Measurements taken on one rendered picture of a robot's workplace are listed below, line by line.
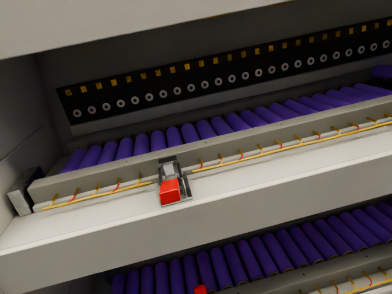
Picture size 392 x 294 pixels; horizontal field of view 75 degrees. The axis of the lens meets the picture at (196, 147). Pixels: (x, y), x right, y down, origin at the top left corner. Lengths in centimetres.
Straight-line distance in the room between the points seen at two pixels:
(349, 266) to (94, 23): 37
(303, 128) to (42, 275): 28
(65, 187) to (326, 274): 31
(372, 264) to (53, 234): 35
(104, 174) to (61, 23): 13
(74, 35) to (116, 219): 15
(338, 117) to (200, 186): 16
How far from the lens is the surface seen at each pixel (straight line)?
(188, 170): 26
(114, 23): 24
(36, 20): 25
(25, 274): 28
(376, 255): 41
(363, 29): 48
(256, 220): 25
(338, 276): 39
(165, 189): 16
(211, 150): 26
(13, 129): 35
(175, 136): 31
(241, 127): 30
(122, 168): 26
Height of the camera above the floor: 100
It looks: 6 degrees down
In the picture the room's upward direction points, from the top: 13 degrees counter-clockwise
